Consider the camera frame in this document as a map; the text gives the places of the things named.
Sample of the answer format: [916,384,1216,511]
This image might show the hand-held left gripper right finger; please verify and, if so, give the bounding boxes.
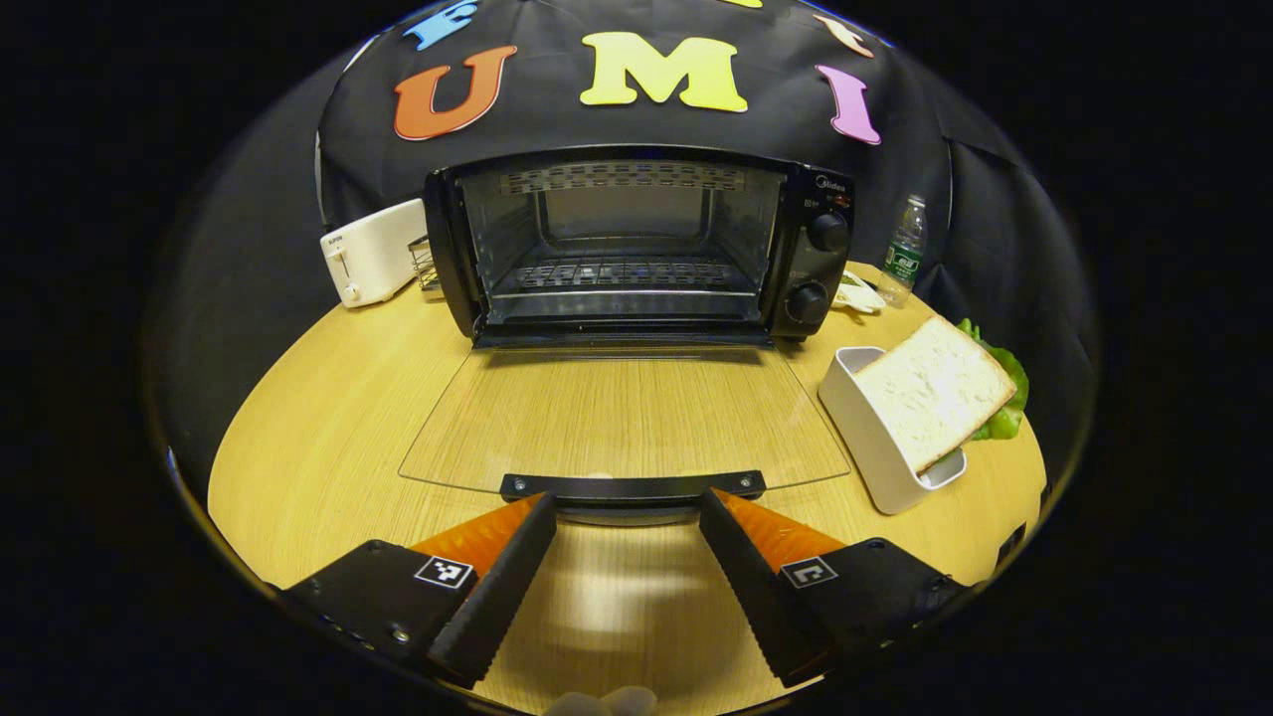
[698,486,968,689]

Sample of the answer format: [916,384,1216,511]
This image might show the white toaster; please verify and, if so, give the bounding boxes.
[319,198,429,309]

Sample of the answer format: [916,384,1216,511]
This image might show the white divided plate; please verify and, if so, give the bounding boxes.
[832,269,887,315]

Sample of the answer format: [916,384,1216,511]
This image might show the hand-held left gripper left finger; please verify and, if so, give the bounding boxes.
[281,490,558,689]

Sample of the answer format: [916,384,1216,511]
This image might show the lettuce sandwich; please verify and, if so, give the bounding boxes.
[853,315,1031,474]

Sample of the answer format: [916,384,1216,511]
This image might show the black backdrop cloth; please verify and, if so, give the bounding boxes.
[164,0,1100,478]

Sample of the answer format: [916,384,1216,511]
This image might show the black electric oven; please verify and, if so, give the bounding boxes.
[398,145,856,528]

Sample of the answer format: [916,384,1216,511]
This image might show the wire mesh basket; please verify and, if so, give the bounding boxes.
[407,235,445,295]

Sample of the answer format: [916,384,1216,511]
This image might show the clear water bottle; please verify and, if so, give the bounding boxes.
[875,194,929,308]

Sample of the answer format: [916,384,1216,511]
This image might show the white rectangular tray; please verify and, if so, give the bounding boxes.
[818,345,969,516]

